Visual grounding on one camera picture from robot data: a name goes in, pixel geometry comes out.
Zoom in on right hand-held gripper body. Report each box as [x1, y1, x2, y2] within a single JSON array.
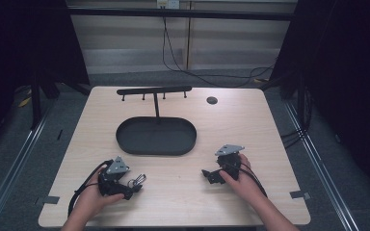
[[214, 143, 246, 181]]

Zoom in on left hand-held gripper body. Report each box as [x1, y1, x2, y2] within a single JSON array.
[[97, 155, 131, 197]]

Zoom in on silver key ring with keys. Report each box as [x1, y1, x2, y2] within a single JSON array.
[[126, 173, 147, 190]]

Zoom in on person's left hand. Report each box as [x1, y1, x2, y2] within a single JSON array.
[[75, 167, 125, 221]]

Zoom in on person's right hand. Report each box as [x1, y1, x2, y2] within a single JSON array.
[[218, 153, 266, 207]]

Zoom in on black key rack with tray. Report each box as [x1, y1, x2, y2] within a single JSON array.
[[115, 85, 198, 157]]

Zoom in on grey tape strip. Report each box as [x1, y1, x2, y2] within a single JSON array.
[[34, 194, 61, 207], [289, 190, 312, 201]]

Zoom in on black metal stand leg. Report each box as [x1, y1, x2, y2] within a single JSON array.
[[29, 72, 43, 131]]

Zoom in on black curtain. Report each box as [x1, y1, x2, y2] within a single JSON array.
[[0, 0, 92, 152], [269, 0, 370, 201]]

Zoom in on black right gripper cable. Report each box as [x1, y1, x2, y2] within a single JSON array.
[[237, 161, 269, 198]]

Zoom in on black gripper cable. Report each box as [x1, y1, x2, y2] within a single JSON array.
[[66, 159, 114, 218], [237, 161, 269, 198]]

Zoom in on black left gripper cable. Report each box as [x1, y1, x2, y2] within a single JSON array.
[[66, 159, 114, 218]]

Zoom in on black floor cables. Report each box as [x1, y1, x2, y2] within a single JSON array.
[[279, 126, 306, 150]]

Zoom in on metal floor rail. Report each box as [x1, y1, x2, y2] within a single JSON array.
[[0, 105, 52, 231], [283, 101, 362, 231]]

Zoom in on black hanging wall cable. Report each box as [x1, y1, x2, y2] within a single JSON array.
[[161, 14, 276, 89]]

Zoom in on black horizontal frame bar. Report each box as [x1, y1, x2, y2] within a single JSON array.
[[66, 7, 299, 22]]

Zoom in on white wall outlet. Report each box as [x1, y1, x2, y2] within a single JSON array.
[[156, 0, 181, 11]]

